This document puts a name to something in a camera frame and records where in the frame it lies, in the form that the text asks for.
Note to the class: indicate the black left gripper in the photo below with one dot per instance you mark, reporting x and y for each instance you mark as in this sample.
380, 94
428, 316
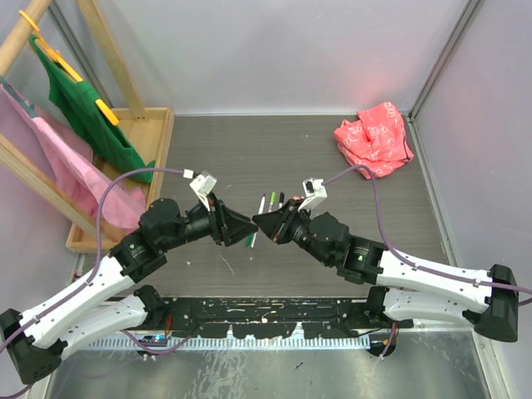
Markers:
232, 228

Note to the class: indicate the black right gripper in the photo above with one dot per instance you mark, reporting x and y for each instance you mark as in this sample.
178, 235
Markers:
277, 224

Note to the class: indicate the white marker with green end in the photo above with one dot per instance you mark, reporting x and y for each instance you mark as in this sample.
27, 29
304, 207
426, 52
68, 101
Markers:
251, 238

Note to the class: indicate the white pen with lime end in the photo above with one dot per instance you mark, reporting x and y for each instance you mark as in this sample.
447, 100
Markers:
271, 203

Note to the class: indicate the black pen cap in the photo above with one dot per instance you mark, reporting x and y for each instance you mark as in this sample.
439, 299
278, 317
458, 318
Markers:
281, 200

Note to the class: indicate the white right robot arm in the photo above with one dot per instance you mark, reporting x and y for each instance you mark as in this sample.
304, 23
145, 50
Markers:
403, 287

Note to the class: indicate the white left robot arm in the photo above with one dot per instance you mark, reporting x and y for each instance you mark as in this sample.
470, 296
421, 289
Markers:
39, 339

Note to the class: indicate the wooden rack base tray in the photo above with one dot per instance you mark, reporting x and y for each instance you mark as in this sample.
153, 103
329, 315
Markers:
150, 135

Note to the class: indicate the coral patterned cloth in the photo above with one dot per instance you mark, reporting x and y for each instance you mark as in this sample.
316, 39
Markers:
376, 139

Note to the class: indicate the pink cloth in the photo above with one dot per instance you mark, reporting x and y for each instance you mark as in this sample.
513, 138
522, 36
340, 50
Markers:
57, 151

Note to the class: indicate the green cloth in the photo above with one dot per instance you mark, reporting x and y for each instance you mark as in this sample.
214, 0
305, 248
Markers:
76, 101

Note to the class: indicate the blue-grey clothes hanger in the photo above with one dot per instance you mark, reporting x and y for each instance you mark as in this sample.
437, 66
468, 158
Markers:
26, 105

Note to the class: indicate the yellow clothes hanger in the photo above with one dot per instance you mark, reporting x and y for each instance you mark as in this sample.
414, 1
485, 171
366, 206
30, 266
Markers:
56, 57

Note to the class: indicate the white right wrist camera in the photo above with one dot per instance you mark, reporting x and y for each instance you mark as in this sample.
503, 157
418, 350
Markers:
314, 194

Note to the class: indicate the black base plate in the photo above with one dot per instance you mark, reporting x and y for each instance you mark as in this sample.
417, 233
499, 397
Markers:
267, 318

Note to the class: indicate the grey slotted cable duct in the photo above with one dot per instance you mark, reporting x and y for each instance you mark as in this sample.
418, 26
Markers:
119, 342

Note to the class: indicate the wooden rack frame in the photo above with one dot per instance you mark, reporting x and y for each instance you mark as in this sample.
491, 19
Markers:
25, 170

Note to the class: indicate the aluminium frame post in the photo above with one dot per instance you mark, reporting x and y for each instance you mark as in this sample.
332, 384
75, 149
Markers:
463, 22

